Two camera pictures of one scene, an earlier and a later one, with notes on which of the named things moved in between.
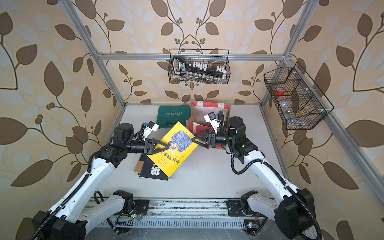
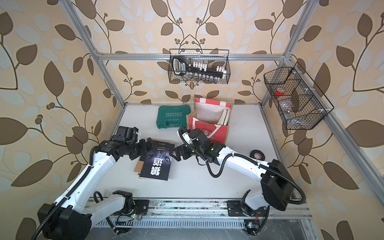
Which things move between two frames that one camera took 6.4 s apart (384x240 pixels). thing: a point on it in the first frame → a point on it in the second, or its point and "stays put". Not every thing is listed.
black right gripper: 211,138 → 184,148
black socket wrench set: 189,71 stays put
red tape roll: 279,91 stays put
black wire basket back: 199,66 stays put
